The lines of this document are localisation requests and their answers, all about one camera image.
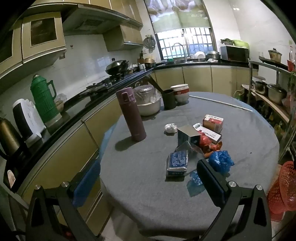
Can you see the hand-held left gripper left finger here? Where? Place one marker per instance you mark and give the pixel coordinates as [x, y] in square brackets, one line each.
[86, 180]

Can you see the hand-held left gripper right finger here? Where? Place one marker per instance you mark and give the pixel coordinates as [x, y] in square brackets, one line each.
[211, 183]

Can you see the blue plastic shoe cover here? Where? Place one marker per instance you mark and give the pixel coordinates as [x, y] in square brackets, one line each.
[195, 184]
[220, 161]

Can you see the clear plastic wrapper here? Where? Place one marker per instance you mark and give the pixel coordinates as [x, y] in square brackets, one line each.
[193, 151]

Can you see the blue foil packet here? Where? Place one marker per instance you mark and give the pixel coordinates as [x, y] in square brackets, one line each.
[177, 162]

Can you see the red plastic bag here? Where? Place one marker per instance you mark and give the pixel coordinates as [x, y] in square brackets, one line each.
[205, 142]

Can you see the white and black box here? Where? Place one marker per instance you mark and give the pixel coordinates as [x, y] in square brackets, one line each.
[211, 135]

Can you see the blue white carton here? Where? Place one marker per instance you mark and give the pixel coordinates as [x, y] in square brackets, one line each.
[187, 136]

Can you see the red and white box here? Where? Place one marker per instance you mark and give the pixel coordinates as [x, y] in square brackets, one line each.
[214, 122]

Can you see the white tissue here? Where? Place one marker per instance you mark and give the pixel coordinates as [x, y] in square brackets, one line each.
[170, 128]

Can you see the red plastic basket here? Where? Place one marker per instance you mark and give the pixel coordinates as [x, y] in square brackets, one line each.
[285, 185]

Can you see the beige lower cabinets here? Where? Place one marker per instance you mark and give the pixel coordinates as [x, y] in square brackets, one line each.
[69, 150]

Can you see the beige cabinets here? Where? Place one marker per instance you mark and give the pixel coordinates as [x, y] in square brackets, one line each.
[69, 150]
[124, 14]

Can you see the black countertop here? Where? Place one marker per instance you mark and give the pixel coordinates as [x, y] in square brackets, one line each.
[69, 118]

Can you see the purple thermos bottle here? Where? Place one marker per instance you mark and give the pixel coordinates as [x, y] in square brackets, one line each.
[131, 115]

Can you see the white rod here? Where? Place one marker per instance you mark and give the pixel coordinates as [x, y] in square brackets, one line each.
[219, 102]

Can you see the bowl with plastic bag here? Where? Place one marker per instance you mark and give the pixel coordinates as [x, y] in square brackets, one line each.
[60, 103]

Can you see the white fan heater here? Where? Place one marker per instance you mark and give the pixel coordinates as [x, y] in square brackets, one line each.
[31, 120]

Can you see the brass kettle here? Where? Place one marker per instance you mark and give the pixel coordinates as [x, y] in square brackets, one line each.
[8, 136]

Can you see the green thermos jug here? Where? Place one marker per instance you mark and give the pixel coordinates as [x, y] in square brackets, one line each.
[45, 99]

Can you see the black cup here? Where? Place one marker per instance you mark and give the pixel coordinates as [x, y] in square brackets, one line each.
[169, 99]

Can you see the stacked white bowls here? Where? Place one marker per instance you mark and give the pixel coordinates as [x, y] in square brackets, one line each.
[180, 93]

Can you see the black gas stove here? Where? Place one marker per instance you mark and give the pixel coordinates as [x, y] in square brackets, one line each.
[101, 87]

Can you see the metal shelf rack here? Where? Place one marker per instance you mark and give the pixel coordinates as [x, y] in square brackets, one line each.
[275, 106]

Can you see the white pot with glass lid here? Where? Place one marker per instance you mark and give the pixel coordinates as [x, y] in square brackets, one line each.
[148, 102]

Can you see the small steel pot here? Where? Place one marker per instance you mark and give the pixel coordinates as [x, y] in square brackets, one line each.
[260, 88]

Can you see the large steel pot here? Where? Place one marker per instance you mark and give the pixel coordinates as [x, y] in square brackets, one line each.
[276, 93]

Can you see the black chopstick holder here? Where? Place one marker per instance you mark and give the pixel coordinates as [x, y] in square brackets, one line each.
[156, 84]

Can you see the wok with lid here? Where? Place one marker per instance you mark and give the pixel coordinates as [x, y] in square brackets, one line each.
[116, 66]

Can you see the white rag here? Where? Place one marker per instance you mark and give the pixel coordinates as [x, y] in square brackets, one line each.
[212, 60]

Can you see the white cup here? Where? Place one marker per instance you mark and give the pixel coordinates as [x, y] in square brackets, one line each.
[141, 66]

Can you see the metal pot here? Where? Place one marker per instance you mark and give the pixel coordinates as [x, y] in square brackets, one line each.
[212, 55]

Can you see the white dish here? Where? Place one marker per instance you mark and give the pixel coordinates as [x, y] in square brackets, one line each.
[200, 55]

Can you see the microwave oven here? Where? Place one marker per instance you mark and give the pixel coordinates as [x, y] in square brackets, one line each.
[234, 53]

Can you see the brass pot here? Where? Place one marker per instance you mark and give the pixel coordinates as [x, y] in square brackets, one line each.
[149, 62]

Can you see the induction cooker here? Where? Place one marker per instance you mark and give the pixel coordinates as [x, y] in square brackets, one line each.
[272, 63]

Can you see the metal faucet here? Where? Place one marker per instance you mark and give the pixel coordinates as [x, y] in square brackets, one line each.
[182, 49]

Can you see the barred window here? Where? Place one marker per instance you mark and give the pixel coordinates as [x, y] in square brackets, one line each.
[185, 44]

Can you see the leafy vegetables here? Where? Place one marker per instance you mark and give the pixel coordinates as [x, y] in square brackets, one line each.
[227, 41]

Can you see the green plastic bag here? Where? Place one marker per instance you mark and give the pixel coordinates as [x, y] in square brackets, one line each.
[241, 44]

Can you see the lidded cooking pot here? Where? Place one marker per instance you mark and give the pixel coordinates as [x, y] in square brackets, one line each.
[275, 55]

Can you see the hanging metal strainer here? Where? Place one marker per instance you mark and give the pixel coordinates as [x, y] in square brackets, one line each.
[148, 42]

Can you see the range hood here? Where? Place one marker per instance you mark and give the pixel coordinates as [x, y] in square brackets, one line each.
[99, 20]

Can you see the printed roller blind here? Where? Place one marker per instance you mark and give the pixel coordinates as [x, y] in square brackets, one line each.
[180, 16]

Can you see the beige upper cabinets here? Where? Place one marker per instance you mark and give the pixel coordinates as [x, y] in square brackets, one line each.
[124, 14]

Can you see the glass door wall cabinet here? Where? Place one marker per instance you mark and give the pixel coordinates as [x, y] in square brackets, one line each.
[41, 39]

